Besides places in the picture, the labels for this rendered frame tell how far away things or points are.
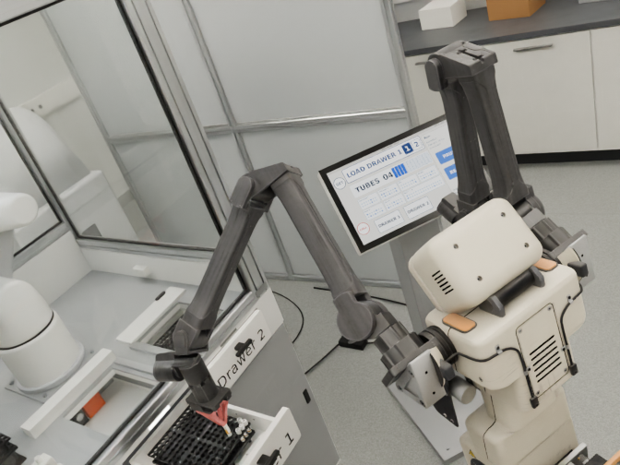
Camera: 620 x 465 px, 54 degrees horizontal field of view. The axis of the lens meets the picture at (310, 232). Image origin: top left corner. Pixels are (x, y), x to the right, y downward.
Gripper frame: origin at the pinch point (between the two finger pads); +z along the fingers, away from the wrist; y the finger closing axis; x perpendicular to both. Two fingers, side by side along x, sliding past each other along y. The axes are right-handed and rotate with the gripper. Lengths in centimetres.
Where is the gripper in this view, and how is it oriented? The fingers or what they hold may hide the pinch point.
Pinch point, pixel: (221, 422)
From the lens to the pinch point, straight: 156.2
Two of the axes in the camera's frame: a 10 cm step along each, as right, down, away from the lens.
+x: 5.4, -5.3, 6.6
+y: 7.8, 0.1, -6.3
